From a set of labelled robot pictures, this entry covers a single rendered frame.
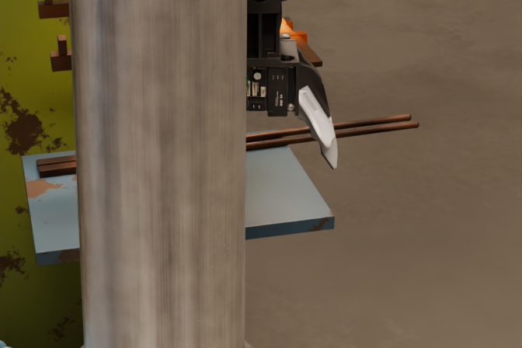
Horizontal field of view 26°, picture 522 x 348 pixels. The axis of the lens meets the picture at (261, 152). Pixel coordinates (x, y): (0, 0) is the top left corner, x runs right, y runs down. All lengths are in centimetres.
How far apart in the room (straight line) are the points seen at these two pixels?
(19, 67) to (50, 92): 7
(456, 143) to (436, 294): 86
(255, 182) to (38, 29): 47
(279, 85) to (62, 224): 59
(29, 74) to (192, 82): 137
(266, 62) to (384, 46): 324
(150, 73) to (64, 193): 111
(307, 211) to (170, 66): 104
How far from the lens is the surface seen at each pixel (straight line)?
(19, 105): 190
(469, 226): 300
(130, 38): 51
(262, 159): 169
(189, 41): 52
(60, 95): 191
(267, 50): 102
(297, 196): 159
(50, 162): 168
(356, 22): 449
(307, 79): 108
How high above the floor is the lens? 143
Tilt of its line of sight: 25 degrees down
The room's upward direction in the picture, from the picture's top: straight up
